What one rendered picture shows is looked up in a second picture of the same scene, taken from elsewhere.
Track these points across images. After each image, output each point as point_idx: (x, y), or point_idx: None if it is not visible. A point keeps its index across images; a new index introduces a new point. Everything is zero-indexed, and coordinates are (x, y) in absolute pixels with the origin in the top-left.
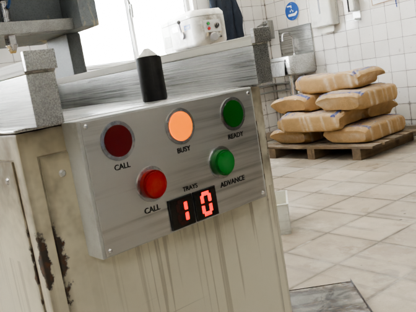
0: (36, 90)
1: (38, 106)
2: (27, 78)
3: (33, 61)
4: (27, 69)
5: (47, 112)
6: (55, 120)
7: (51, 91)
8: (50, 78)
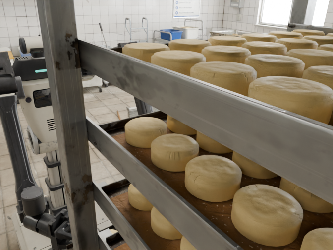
0: (128, 112)
1: (128, 114)
2: (127, 110)
3: (127, 108)
4: (126, 109)
5: (128, 115)
6: (129, 117)
7: (129, 113)
8: (129, 111)
